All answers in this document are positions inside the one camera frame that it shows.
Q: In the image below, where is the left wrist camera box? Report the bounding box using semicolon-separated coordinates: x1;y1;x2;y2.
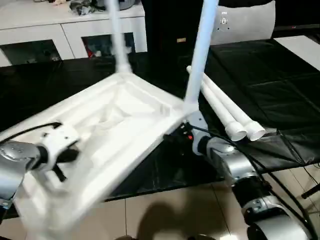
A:
41;123;82;173

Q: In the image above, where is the white plastic table leg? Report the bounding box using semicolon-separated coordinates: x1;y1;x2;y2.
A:
183;0;221;117
104;0;135;76
199;72;266;142
186;65;248;142

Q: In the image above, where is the grey cushion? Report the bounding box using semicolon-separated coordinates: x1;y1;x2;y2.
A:
209;0;277;47

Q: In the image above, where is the dark clutter pile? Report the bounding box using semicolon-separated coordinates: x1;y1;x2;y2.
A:
69;0;97;17

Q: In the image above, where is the black stand leg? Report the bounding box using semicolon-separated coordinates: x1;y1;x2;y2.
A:
300;184;320;200

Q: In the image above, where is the white sideboard with glass doors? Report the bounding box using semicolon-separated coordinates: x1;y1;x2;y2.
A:
0;0;148;67

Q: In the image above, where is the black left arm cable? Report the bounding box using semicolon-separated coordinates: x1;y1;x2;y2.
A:
0;121;62;146

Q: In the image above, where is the white plastic table top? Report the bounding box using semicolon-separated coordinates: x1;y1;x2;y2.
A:
0;72;192;240

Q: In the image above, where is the grey helmet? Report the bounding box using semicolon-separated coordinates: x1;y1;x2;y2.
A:
96;0;142;11

